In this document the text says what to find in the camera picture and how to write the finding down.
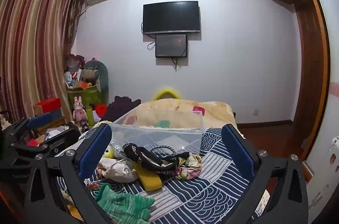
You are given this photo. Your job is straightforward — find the floral fabric scrunchie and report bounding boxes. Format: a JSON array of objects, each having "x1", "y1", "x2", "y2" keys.
[{"x1": 173, "y1": 154, "x2": 203, "y2": 181}]

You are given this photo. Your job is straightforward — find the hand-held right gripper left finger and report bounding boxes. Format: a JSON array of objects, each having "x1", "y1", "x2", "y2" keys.
[{"x1": 26, "y1": 123, "x2": 113, "y2": 224}]

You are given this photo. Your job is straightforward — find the green knit gloves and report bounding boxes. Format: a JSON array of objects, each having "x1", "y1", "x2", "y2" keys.
[{"x1": 95, "y1": 183, "x2": 156, "y2": 224}]

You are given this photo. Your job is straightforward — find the black wall television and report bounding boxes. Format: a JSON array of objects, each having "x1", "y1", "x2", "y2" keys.
[{"x1": 142, "y1": 1, "x2": 200, "y2": 35}]

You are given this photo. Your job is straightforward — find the white drawstring pouch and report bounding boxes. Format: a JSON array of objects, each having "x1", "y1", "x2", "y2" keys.
[{"x1": 97, "y1": 158, "x2": 139, "y2": 183}]

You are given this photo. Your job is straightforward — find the pile of papers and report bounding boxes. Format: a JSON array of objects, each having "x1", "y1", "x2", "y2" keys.
[{"x1": 26, "y1": 123, "x2": 69, "y2": 147}]

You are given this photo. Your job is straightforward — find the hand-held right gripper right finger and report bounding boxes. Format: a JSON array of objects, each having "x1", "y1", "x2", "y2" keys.
[{"x1": 221, "y1": 123, "x2": 309, "y2": 224}]

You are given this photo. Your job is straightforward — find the beige fleece blanket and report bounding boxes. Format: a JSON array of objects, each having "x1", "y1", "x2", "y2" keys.
[{"x1": 128, "y1": 99, "x2": 237, "y2": 134}]

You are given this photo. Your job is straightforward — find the wooden door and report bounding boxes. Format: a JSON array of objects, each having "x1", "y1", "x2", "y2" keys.
[{"x1": 290, "y1": 1, "x2": 322, "y2": 158}]

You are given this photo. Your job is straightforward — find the red box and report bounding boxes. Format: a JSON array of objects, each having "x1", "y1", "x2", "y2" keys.
[{"x1": 34, "y1": 98, "x2": 62, "y2": 114}]

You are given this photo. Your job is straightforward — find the green storage box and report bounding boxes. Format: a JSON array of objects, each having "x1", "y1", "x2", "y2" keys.
[{"x1": 66, "y1": 85, "x2": 102, "y2": 110}]

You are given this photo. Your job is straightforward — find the silver foil packet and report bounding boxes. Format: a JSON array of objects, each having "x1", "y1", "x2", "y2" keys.
[{"x1": 122, "y1": 143, "x2": 190, "y2": 174}]

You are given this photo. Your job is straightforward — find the navy wave-pattern bedsheet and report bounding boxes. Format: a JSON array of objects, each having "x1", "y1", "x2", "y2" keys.
[{"x1": 54, "y1": 127, "x2": 271, "y2": 224}]

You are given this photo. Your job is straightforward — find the striped curtain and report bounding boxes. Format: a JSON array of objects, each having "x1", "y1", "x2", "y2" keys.
[{"x1": 0, "y1": 0, "x2": 80, "y2": 124}]

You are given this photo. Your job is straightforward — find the small black monitor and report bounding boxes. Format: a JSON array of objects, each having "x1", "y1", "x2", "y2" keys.
[{"x1": 155, "y1": 34, "x2": 188, "y2": 58}]

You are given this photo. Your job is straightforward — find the clear plastic storage box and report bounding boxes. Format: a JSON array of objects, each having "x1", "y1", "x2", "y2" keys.
[{"x1": 110, "y1": 109, "x2": 206, "y2": 158}]

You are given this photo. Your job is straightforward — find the pink bunny toy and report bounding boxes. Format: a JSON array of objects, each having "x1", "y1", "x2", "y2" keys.
[{"x1": 73, "y1": 97, "x2": 88, "y2": 122}]

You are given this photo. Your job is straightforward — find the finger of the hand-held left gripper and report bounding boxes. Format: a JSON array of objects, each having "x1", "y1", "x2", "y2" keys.
[
  {"x1": 3, "y1": 112, "x2": 63, "y2": 146},
  {"x1": 16, "y1": 122, "x2": 81, "y2": 158}
]

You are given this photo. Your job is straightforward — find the green plush cushion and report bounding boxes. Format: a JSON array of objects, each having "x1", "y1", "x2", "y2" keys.
[{"x1": 81, "y1": 60, "x2": 110, "y2": 105}]

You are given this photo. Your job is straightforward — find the dark purple garment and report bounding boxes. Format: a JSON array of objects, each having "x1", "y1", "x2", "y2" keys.
[{"x1": 101, "y1": 96, "x2": 142, "y2": 122}]

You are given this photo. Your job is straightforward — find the red cloth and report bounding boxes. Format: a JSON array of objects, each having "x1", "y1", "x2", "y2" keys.
[{"x1": 95, "y1": 104, "x2": 108, "y2": 117}]

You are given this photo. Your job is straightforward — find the yellow plush toy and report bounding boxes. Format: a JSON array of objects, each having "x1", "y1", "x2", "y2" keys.
[{"x1": 103, "y1": 146, "x2": 118, "y2": 159}]

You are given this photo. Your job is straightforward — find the wooden wardrobe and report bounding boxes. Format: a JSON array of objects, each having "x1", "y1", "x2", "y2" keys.
[{"x1": 302, "y1": 0, "x2": 339, "y2": 214}]

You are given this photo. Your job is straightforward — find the yellow neck pillow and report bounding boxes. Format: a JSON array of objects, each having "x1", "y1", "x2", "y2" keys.
[{"x1": 152, "y1": 87, "x2": 182, "y2": 101}]

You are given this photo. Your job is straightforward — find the yellow sponge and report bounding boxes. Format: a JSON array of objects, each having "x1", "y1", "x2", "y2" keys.
[{"x1": 132, "y1": 163, "x2": 163, "y2": 191}]

